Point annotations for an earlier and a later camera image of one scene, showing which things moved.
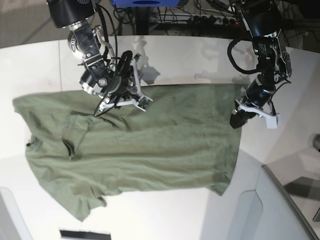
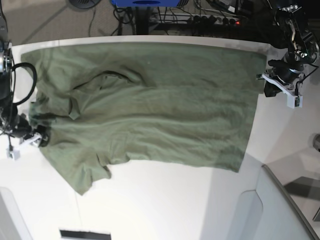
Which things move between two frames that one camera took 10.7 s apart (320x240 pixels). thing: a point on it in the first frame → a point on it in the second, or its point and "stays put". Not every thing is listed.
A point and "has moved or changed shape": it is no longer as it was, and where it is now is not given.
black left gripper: x=120 y=85 → x=22 y=129
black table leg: x=142 y=20 stays put
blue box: x=146 y=3 stays put
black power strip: x=211 y=20 stays put
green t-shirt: x=185 y=139 has moved or changed shape
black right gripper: x=259 y=93 → x=286 y=69
